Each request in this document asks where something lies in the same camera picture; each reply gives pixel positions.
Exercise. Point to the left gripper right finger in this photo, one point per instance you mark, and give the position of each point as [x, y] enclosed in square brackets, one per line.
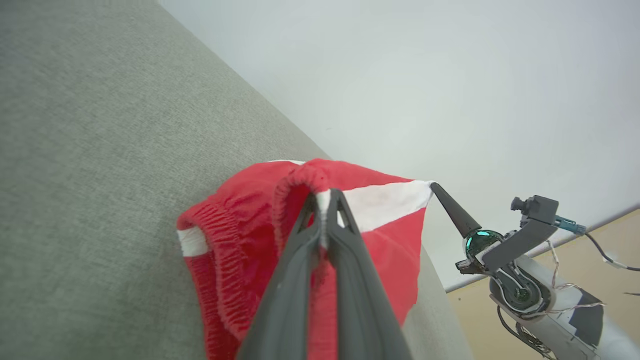
[360, 310]

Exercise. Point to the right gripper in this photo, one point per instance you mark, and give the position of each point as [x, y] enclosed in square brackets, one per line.
[479, 242]

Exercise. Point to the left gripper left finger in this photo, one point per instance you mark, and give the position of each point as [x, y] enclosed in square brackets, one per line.
[285, 310]

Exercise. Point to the red shorts white stripes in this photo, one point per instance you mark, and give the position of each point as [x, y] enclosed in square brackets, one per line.
[240, 210]

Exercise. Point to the grey fabric sofa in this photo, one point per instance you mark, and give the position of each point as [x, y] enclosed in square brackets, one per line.
[100, 150]

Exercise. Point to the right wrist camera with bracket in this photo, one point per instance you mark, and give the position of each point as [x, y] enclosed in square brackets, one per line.
[530, 235]

